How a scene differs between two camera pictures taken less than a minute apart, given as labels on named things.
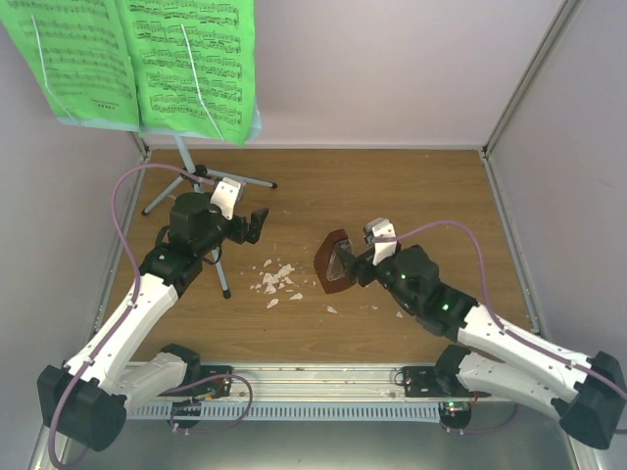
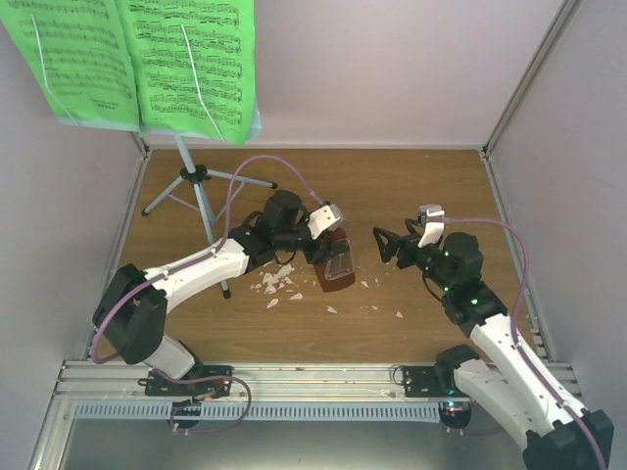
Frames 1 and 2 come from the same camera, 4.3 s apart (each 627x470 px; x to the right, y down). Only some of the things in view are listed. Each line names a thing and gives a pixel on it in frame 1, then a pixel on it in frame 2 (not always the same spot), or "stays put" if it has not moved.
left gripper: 240,235 -> 322,251
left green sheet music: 80,54 stays put
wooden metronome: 329,265 stays put
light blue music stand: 195,176 stays put
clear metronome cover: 336,267 stays put
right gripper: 355,264 -> 407,244
